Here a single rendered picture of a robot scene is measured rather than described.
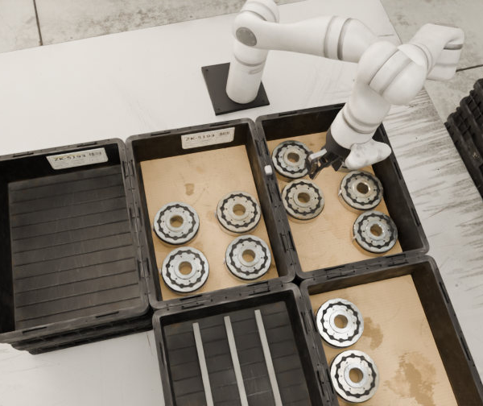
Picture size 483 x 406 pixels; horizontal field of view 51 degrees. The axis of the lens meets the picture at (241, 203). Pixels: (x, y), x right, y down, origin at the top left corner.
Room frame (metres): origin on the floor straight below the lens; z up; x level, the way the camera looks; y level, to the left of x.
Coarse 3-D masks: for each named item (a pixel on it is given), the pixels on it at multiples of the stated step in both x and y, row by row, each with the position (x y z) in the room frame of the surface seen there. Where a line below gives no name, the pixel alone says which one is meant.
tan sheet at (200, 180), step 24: (144, 168) 0.53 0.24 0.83; (168, 168) 0.54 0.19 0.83; (192, 168) 0.55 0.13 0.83; (216, 168) 0.56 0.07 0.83; (240, 168) 0.57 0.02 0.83; (168, 192) 0.48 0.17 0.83; (192, 192) 0.49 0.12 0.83; (216, 192) 0.50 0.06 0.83; (216, 240) 0.38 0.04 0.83; (264, 240) 0.40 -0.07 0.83; (216, 264) 0.32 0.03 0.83; (216, 288) 0.27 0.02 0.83
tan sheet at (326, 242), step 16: (272, 144) 0.65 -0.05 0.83; (320, 144) 0.68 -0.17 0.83; (320, 176) 0.58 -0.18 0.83; (336, 176) 0.59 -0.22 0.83; (336, 192) 0.55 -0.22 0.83; (336, 208) 0.51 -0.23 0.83; (384, 208) 0.53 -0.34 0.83; (304, 224) 0.45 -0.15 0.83; (320, 224) 0.46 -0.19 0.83; (336, 224) 0.47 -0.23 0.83; (352, 224) 0.47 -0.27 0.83; (304, 240) 0.41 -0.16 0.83; (320, 240) 0.42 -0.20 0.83; (336, 240) 0.43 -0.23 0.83; (304, 256) 0.37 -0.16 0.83; (320, 256) 0.38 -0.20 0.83; (336, 256) 0.39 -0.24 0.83; (352, 256) 0.39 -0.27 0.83; (368, 256) 0.40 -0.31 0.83
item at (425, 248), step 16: (288, 112) 0.69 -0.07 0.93; (304, 112) 0.69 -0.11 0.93; (320, 112) 0.70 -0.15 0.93; (256, 128) 0.63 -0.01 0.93; (384, 128) 0.69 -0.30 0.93; (272, 176) 0.51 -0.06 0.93; (400, 176) 0.57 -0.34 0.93; (288, 224) 0.41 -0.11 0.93; (416, 224) 0.46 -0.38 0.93; (288, 240) 0.37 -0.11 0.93; (384, 256) 0.37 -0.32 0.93; (400, 256) 0.38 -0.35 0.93; (304, 272) 0.31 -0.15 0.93; (320, 272) 0.31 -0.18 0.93; (336, 272) 0.32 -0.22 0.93
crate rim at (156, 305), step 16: (176, 128) 0.59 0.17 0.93; (192, 128) 0.60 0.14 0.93; (208, 128) 0.61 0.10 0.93; (128, 144) 0.53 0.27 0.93; (256, 144) 0.59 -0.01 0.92; (128, 160) 0.49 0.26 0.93; (272, 192) 0.47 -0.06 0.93; (272, 208) 0.44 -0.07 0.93; (144, 224) 0.35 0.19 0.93; (144, 240) 0.32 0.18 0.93; (144, 256) 0.28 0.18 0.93; (288, 256) 0.33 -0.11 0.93; (288, 272) 0.30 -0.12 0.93; (224, 288) 0.24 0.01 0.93; (240, 288) 0.25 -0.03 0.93; (256, 288) 0.26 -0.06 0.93; (160, 304) 0.19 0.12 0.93; (176, 304) 0.20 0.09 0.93
